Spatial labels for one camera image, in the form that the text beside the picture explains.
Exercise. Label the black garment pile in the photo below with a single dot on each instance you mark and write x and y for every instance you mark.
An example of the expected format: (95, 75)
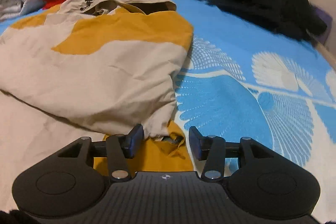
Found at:
(295, 19)

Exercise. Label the blue patterned bed sheet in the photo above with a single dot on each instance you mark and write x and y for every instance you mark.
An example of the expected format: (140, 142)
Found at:
(240, 80)

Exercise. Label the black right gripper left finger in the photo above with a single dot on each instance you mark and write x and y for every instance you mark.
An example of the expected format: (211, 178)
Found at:
(117, 149)

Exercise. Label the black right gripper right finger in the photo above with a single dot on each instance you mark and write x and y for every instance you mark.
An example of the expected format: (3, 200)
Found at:
(214, 151)

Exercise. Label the beige and mustard jacket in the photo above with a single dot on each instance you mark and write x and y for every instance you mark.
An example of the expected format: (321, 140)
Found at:
(92, 68)

